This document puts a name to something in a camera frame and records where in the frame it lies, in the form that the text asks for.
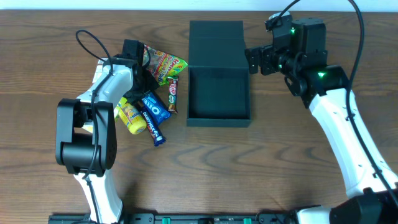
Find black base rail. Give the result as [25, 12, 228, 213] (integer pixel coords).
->
[47, 210, 299, 224]

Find brown Pocky box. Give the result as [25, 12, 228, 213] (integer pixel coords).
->
[92, 58, 107, 84]

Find yellow Mentos bottle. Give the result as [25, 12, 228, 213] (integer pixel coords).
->
[119, 103, 147, 134]

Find green yellow snack box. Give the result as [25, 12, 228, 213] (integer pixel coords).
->
[82, 97, 127, 133]

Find colourful gummy candy bag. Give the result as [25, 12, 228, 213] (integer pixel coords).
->
[143, 44, 188, 85]

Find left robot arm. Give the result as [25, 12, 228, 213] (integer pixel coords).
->
[55, 39, 152, 223]

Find Dairy Milk chocolate bar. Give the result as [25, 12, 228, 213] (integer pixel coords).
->
[141, 108, 166, 147]

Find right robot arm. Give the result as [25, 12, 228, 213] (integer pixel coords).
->
[245, 12, 397, 223]

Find black gift box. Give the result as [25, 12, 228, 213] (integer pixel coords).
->
[187, 21, 251, 128]

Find KitKat Milo bar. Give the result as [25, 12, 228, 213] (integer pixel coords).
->
[167, 76, 179, 114]

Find blue Oreo pack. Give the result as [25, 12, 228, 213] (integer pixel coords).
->
[141, 92, 171, 125]

